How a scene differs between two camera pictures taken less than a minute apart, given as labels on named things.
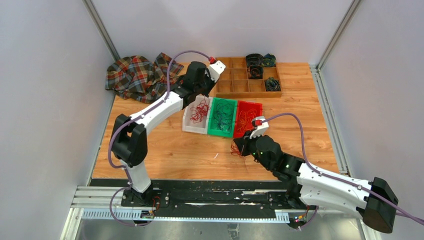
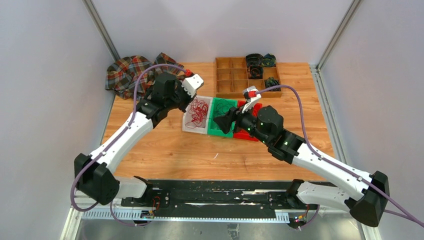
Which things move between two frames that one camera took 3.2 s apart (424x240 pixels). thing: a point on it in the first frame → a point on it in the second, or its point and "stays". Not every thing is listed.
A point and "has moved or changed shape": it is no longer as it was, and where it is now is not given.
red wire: (201, 110) has moved or changed shape
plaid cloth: (139, 79) stays
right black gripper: (243, 143) → (234, 114)
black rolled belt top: (254, 59) stays
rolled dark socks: (255, 71) stays
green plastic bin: (222, 117) stays
